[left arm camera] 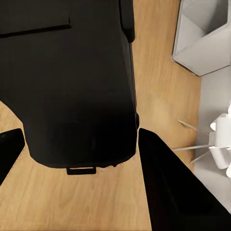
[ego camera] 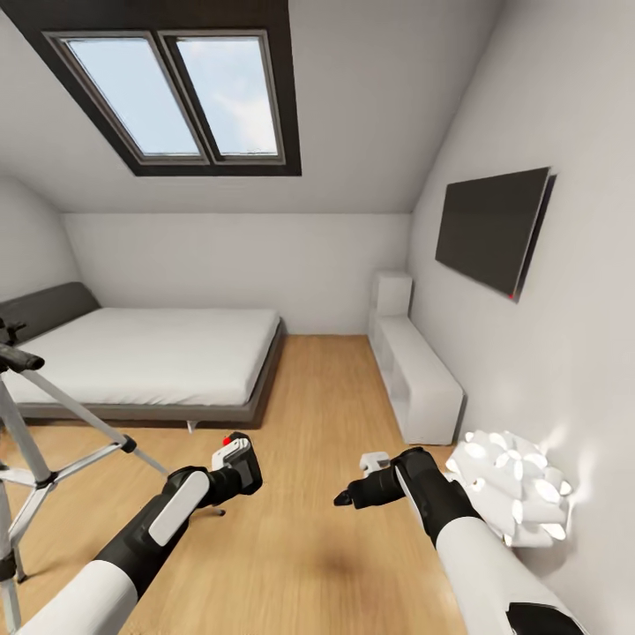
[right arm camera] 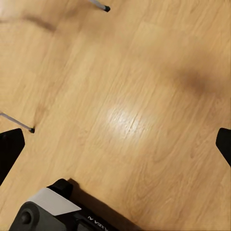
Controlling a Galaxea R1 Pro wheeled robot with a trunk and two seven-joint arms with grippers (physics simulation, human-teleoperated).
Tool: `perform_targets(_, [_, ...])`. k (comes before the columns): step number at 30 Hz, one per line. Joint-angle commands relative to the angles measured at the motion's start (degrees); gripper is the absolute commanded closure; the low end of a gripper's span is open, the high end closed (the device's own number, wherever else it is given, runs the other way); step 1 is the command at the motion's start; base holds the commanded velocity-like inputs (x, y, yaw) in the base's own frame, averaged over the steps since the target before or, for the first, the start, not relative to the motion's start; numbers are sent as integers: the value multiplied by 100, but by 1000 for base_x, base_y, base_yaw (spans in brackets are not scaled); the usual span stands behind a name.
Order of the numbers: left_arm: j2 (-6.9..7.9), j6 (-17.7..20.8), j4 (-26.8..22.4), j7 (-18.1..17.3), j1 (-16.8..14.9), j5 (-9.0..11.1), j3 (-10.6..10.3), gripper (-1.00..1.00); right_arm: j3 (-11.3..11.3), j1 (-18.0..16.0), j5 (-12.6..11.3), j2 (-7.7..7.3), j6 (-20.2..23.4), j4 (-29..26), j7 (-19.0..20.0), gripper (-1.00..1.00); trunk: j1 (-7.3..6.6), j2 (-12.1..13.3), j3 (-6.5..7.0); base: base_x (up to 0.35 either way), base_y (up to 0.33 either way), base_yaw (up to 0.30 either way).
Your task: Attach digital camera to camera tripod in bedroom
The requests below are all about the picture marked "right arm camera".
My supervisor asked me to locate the camera tripod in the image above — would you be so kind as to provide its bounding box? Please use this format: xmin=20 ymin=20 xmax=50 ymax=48
xmin=0 ymin=0 xmax=110 ymax=133

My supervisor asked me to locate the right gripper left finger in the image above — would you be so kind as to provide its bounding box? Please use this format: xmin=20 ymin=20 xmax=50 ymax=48
xmin=0 ymin=128 xmax=25 ymax=185

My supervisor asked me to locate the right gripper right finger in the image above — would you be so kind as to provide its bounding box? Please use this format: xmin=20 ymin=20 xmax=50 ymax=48
xmin=216 ymin=128 xmax=231 ymax=167

